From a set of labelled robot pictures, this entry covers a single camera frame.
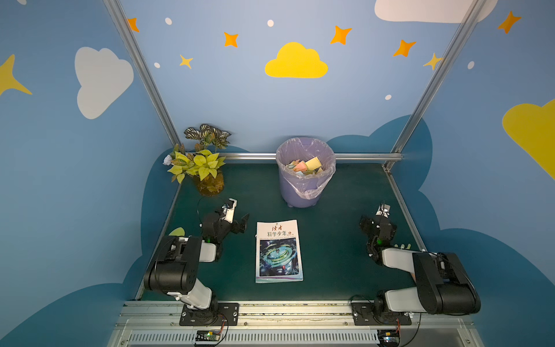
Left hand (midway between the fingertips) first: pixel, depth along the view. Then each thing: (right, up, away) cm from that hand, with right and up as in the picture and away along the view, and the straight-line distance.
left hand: (238, 208), depth 93 cm
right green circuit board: (+56, -41, -21) cm, 72 cm away
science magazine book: (+18, -18, -5) cm, 25 cm away
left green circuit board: (-6, -41, -22) cm, 46 cm away
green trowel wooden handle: (-27, -11, +2) cm, 29 cm away
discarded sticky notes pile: (+33, +19, +8) cm, 39 cm away
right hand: (+63, -3, -1) cm, 63 cm away
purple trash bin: (+24, +4, +4) cm, 25 cm away
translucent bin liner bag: (+30, +10, -10) cm, 33 cm away
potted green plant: (-13, +18, -5) cm, 23 cm away
